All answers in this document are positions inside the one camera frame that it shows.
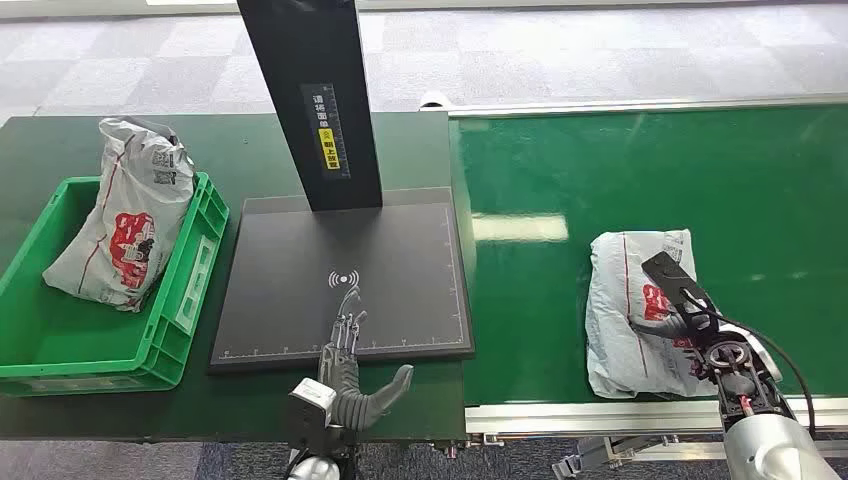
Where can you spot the black label with yellow sticker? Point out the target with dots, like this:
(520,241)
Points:
(326,132)

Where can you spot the aluminium conveyor side rail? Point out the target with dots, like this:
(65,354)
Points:
(583,417)
(629,106)

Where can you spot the white mailer bag red print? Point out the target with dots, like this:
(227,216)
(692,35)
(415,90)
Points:
(616,331)

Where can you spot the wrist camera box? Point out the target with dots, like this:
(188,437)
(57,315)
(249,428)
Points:
(310,401)
(669,275)

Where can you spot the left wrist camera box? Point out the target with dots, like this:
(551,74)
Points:
(310,401)

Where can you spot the white mailer bag black barcodes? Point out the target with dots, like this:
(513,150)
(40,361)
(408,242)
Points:
(132,225)

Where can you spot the black scanner base plate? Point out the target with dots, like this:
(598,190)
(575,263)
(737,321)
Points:
(397,265)

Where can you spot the metal conveyor support bracket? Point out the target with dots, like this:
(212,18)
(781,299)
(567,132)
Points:
(596,457)

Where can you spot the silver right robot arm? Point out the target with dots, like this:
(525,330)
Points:
(775,450)

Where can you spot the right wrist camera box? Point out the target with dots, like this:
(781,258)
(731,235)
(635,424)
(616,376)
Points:
(669,275)

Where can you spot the green conveyor belt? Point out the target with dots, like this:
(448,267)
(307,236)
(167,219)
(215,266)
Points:
(662,172)

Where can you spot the green plastic crate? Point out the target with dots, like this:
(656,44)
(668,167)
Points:
(79,344)

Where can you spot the black scanner machine post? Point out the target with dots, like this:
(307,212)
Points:
(298,53)

